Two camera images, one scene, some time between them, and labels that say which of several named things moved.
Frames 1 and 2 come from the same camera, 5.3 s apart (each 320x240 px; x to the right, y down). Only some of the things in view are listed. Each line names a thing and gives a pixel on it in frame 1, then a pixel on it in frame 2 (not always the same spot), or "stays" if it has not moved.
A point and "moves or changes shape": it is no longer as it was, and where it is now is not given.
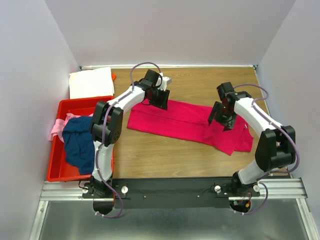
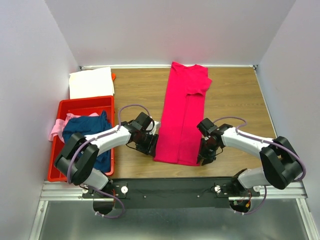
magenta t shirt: x=191 y=123 moves or changes shape
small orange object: x=113 y=76 stays
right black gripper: x=214 y=109 to x=208 y=157
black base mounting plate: x=168 y=192 stays
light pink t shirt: x=57 y=129 stays
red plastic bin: x=58 y=169 stays
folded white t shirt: x=96 y=83 stays
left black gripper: x=162 y=103 to x=150 y=149
